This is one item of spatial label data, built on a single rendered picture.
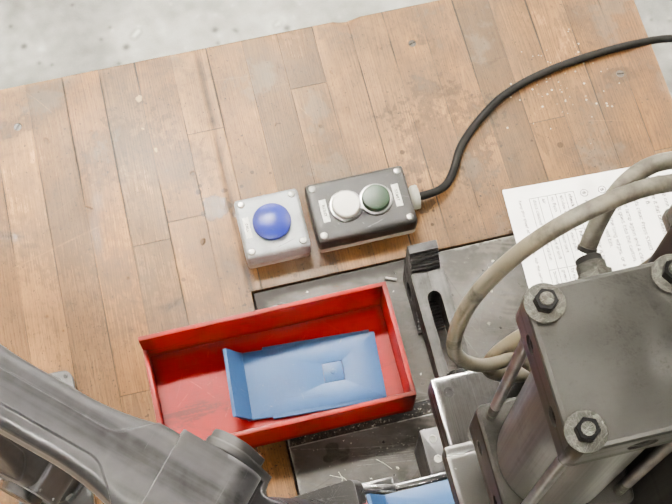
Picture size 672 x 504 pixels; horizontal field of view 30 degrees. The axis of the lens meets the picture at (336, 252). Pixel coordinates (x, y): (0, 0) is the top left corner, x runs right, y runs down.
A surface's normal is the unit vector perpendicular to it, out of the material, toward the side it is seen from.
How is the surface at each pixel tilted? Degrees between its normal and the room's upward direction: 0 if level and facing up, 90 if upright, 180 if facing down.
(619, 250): 1
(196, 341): 90
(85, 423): 14
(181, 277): 0
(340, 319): 0
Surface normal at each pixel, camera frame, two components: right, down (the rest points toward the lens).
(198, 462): 0.22, -0.25
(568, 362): 0.00, -0.37
